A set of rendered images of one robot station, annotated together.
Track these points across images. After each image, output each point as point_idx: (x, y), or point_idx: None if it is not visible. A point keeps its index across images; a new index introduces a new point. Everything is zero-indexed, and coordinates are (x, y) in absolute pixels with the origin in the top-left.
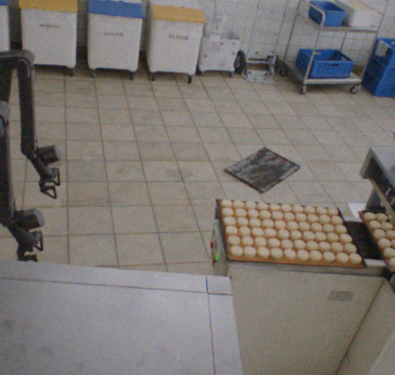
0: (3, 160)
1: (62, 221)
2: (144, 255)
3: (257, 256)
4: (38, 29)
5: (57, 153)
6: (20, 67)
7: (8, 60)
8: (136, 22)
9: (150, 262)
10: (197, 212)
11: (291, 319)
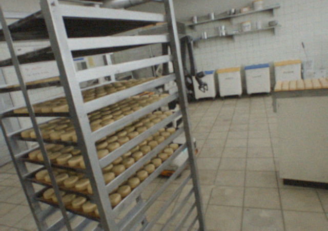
0: None
1: (225, 135)
2: (261, 144)
3: (289, 89)
4: (224, 80)
5: (203, 72)
6: (186, 38)
7: (183, 38)
8: (266, 69)
9: (263, 146)
10: None
11: (324, 132)
